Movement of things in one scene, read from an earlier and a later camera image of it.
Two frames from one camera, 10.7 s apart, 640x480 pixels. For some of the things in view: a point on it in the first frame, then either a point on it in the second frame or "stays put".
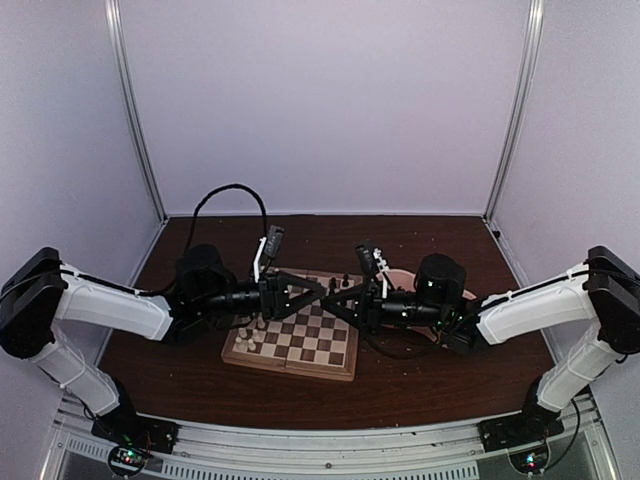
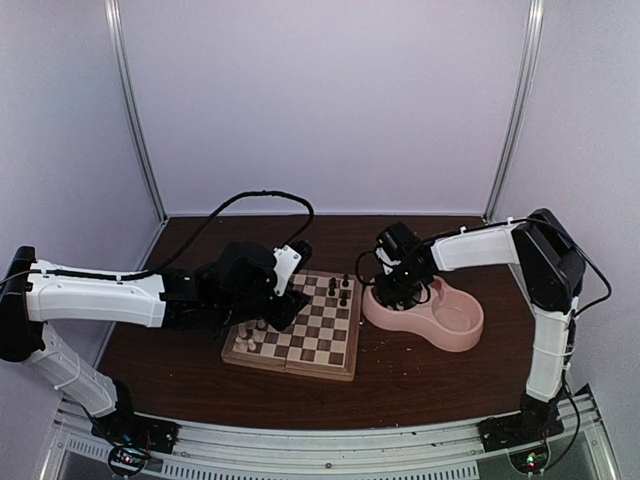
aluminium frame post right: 525,86 stays put
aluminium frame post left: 114,12 stays put
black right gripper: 370,293 -> 389,296
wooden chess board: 313,340 stays put
